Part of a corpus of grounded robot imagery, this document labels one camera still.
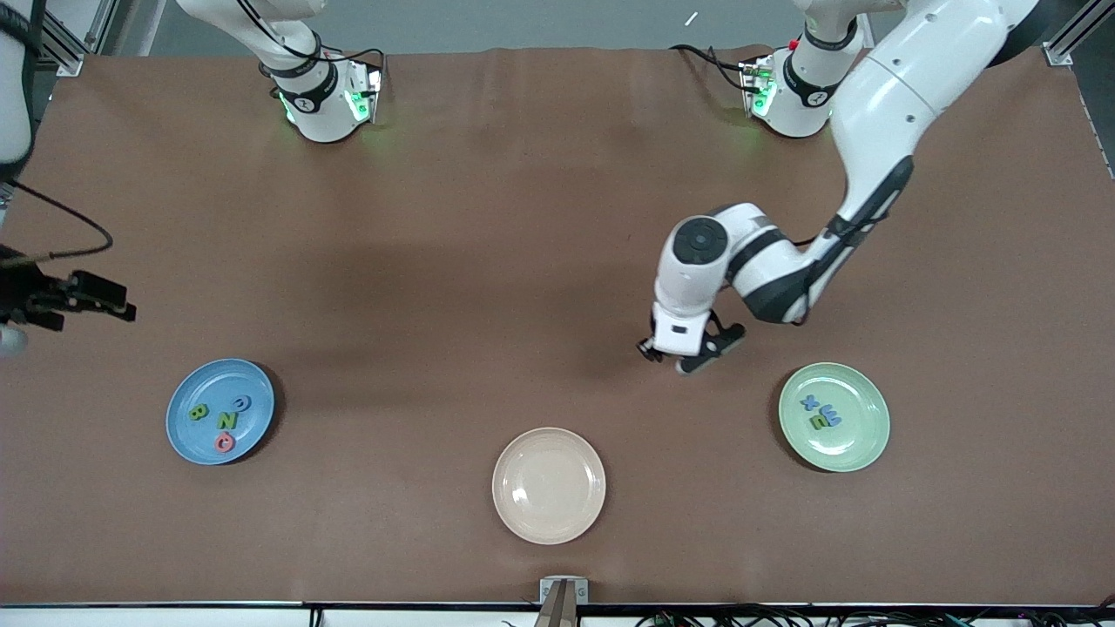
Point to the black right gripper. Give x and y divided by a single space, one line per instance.
24 293

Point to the blue foam letter m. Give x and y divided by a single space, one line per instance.
832 416

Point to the green foam letter B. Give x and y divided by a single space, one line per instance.
199 412

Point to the blue foam letter G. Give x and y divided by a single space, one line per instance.
234 404

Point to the red foam letter Q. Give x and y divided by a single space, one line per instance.
217 443

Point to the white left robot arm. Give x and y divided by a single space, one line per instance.
906 96

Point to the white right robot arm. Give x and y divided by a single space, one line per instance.
322 113

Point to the blue plate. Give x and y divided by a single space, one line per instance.
196 387

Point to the green plate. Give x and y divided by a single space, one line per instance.
836 453

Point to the beige plate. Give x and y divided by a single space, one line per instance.
549 486

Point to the brown table mat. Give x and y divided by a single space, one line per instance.
557 218

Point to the aluminium frame profile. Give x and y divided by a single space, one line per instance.
1067 43
70 61

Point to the metal connector bracket green light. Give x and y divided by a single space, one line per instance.
366 96
756 87

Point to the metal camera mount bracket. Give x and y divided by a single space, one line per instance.
564 601

